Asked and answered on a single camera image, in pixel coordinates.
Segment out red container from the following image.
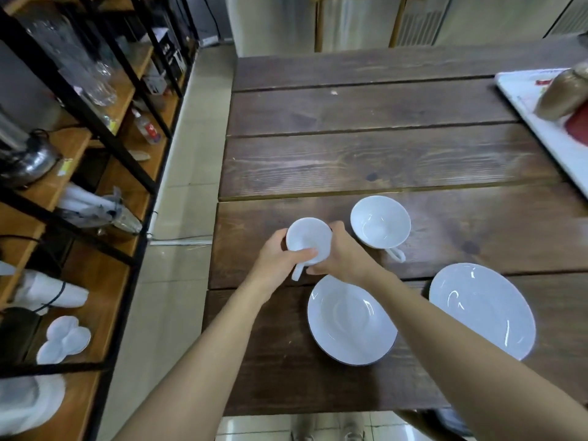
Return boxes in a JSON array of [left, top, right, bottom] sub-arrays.
[[564, 110, 588, 147]]

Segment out black metal wooden shelf unit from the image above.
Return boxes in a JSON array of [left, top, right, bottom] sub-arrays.
[[0, 0, 201, 441]]

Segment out white tray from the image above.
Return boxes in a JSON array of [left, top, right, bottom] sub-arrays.
[[494, 68, 588, 200]]

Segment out stack of white plates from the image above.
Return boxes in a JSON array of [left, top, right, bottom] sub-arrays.
[[0, 375, 66, 437]]

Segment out small white cup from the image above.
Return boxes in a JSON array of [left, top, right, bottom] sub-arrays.
[[286, 217, 333, 281]]

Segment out clear plastic bottle red label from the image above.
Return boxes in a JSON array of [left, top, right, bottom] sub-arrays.
[[132, 108, 162, 145]]

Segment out clear glass pitcher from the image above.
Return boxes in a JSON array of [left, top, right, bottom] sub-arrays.
[[73, 59, 119, 107]]

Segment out person's right forearm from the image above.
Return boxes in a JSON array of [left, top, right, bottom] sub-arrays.
[[356, 266, 588, 441]]

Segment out person's left hand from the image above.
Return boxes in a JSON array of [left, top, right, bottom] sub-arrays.
[[250, 228, 319, 290]]

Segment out large white cup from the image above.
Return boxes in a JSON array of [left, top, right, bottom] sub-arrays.
[[350, 195, 412, 263]]

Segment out person's left forearm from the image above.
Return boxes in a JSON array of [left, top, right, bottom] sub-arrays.
[[112, 269, 276, 441]]

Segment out white lobed dish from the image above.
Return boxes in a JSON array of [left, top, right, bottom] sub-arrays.
[[36, 316, 92, 365]]

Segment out steel kettle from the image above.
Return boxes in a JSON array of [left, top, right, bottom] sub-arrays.
[[0, 129, 61, 189]]

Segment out rolled white napkins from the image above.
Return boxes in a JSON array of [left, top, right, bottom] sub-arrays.
[[14, 270, 90, 314]]

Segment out brown glitter bottle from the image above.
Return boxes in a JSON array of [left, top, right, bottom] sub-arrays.
[[533, 61, 588, 122]]

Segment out person's right hand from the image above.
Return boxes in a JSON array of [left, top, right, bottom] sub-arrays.
[[306, 220, 374, 285]]

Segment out white saucer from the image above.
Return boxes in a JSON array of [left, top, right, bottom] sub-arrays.
[[428, 263, 537, 361], [307, 274, 398, 366]]

